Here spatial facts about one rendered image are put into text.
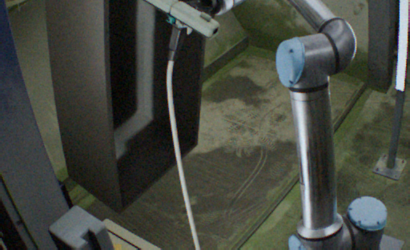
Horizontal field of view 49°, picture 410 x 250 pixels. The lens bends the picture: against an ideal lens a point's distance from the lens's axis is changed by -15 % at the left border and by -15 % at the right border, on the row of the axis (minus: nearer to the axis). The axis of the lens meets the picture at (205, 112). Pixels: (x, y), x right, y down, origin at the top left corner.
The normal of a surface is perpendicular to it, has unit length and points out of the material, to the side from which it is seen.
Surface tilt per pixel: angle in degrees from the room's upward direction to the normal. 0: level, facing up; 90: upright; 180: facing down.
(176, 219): 0
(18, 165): 90
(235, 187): 0
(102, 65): 90
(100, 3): 90
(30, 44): 57
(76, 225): 0
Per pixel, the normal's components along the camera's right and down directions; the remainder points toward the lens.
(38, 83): 0.61, -0.22
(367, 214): -0.03, -0.84
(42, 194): 0.79, 0.27
